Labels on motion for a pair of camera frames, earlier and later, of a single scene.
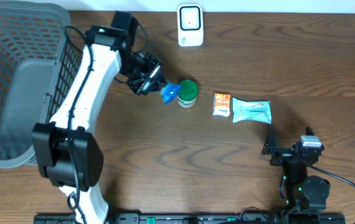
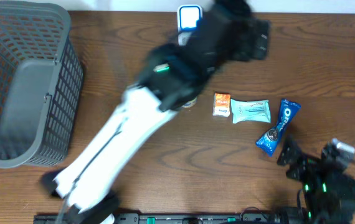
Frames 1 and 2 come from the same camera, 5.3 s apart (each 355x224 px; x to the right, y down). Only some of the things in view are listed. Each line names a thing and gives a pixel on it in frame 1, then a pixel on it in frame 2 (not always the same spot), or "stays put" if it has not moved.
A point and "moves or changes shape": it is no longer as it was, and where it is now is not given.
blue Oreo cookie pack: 169,92 moves or changes shape
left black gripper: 151,68 -> 248,40
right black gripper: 282,154 -> 306,164
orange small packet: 222,104 stays put
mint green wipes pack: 260,111 stays put
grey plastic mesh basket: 27,67 stays put
